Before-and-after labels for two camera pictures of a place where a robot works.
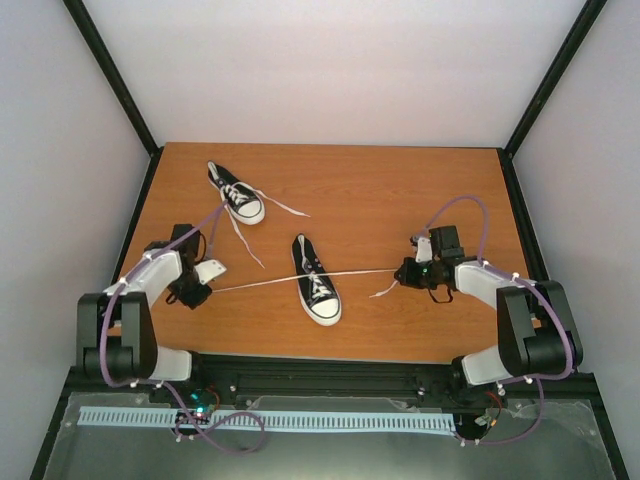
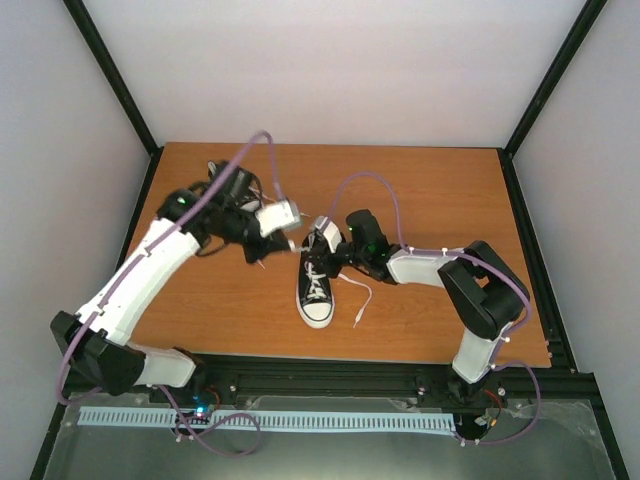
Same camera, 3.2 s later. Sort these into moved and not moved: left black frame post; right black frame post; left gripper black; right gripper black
Moved: left gripper black; right gripper black
Not moved: right black frame post; left black frame post
